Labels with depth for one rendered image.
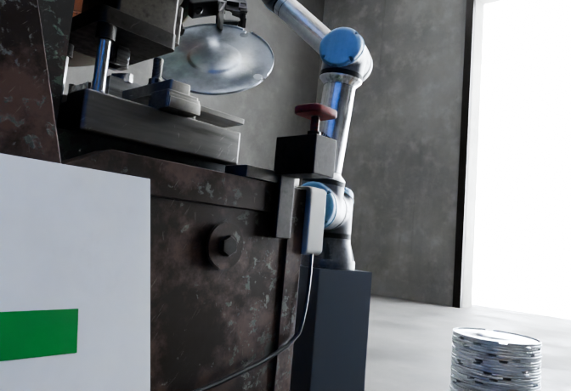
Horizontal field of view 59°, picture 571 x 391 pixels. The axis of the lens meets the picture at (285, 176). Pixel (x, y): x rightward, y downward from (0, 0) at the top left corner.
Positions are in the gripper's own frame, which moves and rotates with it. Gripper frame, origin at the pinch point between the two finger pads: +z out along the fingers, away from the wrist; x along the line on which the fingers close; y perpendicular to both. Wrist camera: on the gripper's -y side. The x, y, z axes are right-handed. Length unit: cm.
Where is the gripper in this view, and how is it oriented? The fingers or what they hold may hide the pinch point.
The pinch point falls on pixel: (217, 29)
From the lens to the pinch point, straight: 138.0
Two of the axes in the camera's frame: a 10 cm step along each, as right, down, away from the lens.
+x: -1.9, 7.7, 6.1
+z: 0.6, 6.3, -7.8
